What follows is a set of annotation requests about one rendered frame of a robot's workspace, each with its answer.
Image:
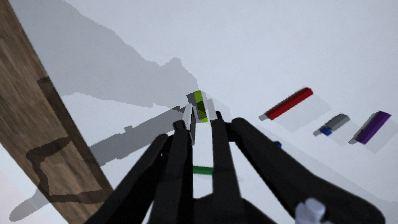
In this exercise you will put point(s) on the purple rod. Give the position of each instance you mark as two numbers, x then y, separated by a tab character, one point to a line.
373	127

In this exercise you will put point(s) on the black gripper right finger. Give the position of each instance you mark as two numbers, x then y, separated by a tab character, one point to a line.
307	198

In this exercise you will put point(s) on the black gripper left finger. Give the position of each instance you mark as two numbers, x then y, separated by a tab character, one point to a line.
132	198

